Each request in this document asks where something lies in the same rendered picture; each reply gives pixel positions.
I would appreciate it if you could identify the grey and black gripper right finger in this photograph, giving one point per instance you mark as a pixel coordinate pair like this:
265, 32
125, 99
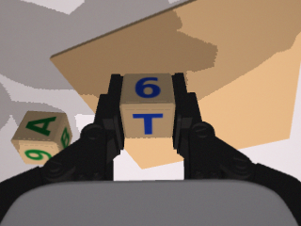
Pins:
206, 156

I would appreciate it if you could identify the tan flat mat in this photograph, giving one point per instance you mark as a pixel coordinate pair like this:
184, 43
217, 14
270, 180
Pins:
241, 57

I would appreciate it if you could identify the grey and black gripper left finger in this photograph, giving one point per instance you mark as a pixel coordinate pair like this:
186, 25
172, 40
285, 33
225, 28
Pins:
89, 158

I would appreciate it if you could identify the wooden letter block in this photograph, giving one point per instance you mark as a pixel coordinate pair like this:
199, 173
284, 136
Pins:
147, 105
41, 135

